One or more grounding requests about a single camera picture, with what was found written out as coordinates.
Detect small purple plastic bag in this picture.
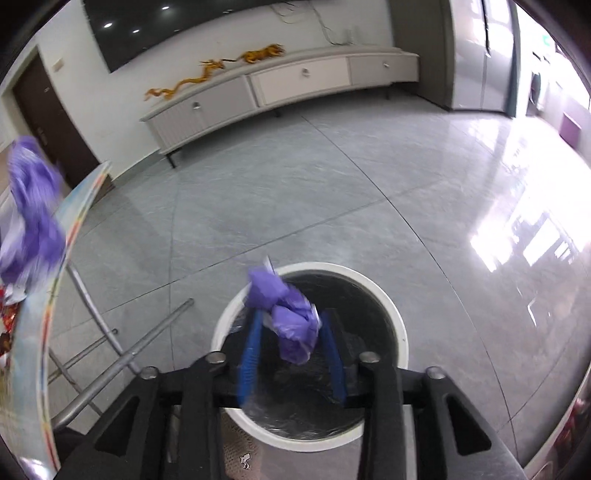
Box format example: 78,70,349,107
245,258,322,365

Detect large purple plastic bag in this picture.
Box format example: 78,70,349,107
1,136,66,304

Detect white round trash bin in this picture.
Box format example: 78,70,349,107
211,262,409,453

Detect metal table legs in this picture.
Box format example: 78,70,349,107
48,263,194,431

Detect landscape print table cover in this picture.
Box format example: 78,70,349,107
1,162,110,479

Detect grey white tv cabinet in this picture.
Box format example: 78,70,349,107
141,46,419,157

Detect golden dragon figurine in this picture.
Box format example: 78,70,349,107
144,59,225,101

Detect golden tiger figurine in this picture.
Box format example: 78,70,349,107
239,44,284,64

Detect white washing machine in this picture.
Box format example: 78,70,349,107
526,71,545,116

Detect grey steel refrigerator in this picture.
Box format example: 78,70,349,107
386,0,523,116

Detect dark brown entrance door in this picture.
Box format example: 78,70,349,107
12,54,99,188

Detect purple stool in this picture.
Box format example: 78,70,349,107
559,113,582,150

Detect black wall television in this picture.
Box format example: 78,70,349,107
82,0,273,72

